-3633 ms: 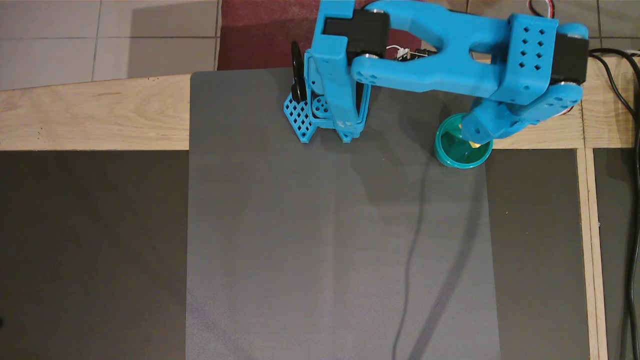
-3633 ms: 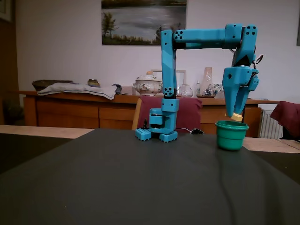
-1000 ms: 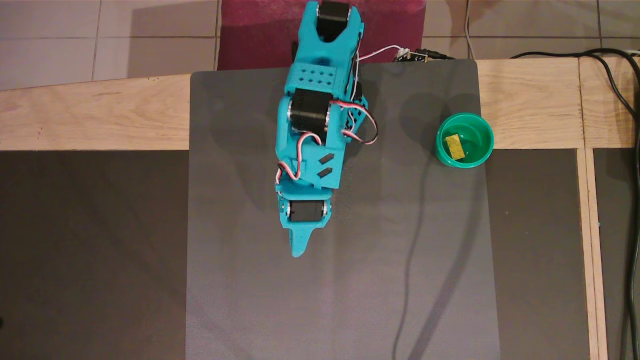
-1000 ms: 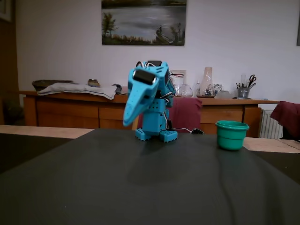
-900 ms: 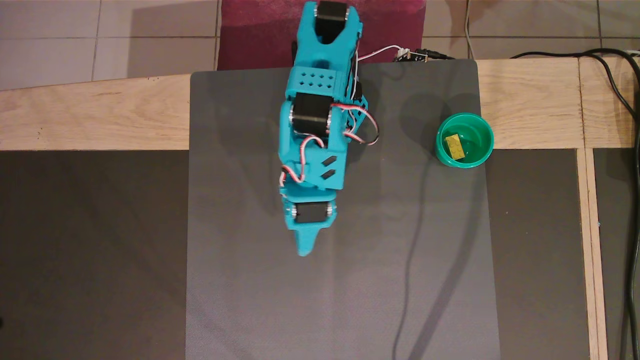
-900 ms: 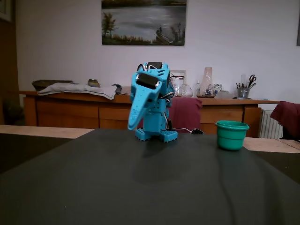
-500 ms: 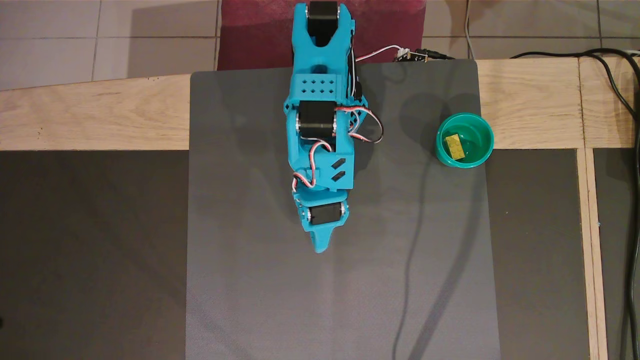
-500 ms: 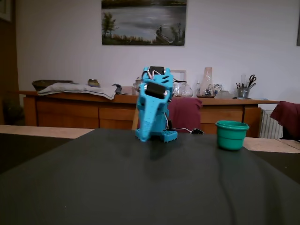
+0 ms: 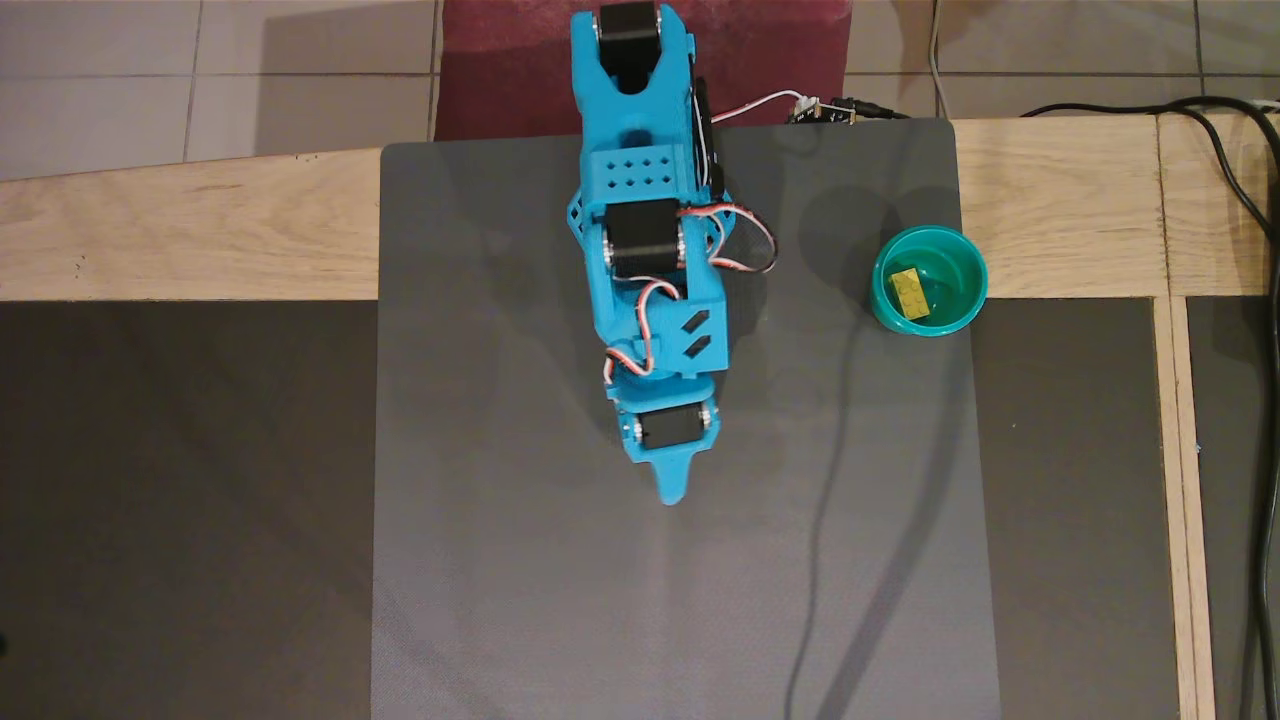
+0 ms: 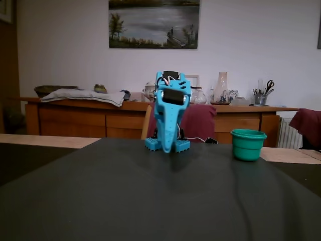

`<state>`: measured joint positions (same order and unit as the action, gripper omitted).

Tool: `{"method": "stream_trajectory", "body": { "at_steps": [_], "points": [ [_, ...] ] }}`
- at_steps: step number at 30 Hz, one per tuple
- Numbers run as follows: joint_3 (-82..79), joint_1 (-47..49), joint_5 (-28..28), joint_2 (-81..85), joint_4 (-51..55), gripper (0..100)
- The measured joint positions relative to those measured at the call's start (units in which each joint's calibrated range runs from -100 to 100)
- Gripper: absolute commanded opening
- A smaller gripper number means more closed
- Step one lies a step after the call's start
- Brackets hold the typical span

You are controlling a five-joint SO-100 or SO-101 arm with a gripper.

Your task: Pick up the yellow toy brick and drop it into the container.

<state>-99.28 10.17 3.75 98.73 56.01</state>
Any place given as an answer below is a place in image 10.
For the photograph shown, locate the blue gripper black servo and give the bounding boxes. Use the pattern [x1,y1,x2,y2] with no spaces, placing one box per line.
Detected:
[153,79,193,154]

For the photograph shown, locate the painted porcelain tureen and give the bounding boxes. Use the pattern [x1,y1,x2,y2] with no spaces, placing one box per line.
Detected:
[142,81,157,102]

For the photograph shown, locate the chair with maroon cover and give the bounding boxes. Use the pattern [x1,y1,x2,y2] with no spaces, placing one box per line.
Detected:
[288,108,321,153]
[140,102,217,144]

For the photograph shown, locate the round clear glass bowl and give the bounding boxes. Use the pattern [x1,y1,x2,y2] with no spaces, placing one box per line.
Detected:
[191,89,207,105]

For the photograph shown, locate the tall pink glass vase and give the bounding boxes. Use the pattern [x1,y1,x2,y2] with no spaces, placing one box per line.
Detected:
[210,72,231,105]

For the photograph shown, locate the large black table mat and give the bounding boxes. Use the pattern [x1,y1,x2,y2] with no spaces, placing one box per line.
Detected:
[0,137,321,241]

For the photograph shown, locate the folded white grey cloth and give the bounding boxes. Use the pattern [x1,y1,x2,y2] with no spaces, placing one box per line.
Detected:
[40,88,131,108]

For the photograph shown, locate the green plastic cup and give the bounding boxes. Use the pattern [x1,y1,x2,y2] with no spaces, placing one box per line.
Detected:
[230,129,267,162]

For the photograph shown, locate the wooden sideboard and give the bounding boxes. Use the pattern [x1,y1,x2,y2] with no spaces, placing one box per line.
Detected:
[21,96,300,148]

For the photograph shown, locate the lake landscape painting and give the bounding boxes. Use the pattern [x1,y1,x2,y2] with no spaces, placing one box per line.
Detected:
[108,0,201,50]

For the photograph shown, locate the metal pen holder cup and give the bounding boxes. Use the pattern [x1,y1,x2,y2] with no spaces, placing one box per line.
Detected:
[253,94,268,106]

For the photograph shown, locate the dark shallow bowl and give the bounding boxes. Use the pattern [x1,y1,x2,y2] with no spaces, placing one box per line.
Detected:
[34,85,79,98]

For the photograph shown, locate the white radiator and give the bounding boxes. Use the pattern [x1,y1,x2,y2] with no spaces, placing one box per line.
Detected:
[277,117,303,149]

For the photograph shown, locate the small black table mat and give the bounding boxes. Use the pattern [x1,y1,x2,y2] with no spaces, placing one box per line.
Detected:
[0,142,79,187]
[269,162,321,199]

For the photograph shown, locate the black handled scissors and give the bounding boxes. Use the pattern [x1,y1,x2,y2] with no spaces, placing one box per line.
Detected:
[264,79,275,95]

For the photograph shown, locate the dark wall frame edge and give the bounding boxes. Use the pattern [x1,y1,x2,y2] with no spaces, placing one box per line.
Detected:
[317,0,321,50]

